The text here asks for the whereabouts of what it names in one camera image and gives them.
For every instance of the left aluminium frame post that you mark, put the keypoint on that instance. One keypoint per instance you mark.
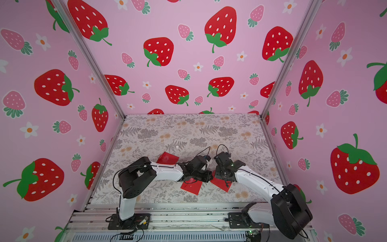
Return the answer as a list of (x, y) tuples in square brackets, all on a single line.
[(64, 13)]

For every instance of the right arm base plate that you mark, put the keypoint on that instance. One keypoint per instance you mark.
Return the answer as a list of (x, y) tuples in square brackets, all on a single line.
[(239, 220)]

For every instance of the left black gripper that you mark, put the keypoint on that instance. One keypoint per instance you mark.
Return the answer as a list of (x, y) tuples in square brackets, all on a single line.
[(207, 179)]

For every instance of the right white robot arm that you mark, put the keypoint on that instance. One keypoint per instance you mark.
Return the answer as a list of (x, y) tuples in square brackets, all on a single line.
[(289, 212)]

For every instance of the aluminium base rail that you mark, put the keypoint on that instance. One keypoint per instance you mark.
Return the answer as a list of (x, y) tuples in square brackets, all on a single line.
[(168, 222)]

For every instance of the floral patterned table mat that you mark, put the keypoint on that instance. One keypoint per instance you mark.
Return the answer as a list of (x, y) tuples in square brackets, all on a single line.
[(152, 135)]

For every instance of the right aluminium frame post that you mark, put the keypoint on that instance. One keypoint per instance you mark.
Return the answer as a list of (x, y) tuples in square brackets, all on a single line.
[(303, 29)]

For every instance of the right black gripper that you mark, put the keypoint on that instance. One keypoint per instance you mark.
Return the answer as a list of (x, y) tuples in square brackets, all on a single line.
[(220, 173)]

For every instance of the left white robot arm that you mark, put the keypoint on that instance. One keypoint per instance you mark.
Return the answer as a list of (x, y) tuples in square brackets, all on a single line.
[(135, 178)]

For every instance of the red envelope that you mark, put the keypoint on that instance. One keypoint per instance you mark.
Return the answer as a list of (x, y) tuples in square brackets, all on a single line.
[(192, 186), (223, 185), (167, 159)]

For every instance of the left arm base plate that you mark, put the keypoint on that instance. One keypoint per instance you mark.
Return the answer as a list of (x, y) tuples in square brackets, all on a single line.
[(136, 222)]

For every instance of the aluminium frame post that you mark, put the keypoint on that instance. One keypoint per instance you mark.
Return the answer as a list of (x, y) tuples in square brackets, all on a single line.
[(64, 13), (303, 29)]

